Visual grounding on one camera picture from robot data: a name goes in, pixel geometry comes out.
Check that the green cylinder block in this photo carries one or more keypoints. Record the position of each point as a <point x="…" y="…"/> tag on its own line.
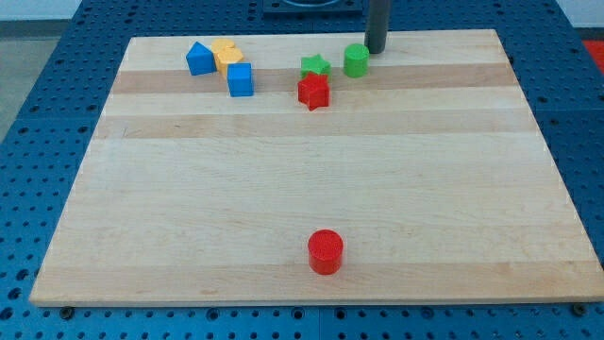
<point x="356" y="60"/>

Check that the red star block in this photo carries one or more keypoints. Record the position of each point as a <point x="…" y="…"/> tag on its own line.
<point x="314" y="91"/>

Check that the blue cube block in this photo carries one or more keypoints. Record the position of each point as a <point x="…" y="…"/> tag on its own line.
<point x="240" y="79"/>

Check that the red cylinder block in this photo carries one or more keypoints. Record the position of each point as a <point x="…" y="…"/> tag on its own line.
<point x="326" y="249"/>

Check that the red object at edge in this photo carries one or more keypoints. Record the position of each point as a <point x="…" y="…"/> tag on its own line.
<point x="596" y="51"/>

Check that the yellow pentagon block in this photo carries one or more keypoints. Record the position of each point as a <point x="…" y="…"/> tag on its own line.
<point x="227" y="56"/>

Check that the light wooden board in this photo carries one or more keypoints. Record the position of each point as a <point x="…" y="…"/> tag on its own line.
<point x="432" y="168"/>

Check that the green star block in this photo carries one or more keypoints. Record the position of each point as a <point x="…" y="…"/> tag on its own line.
<point x="314" y="64"/>

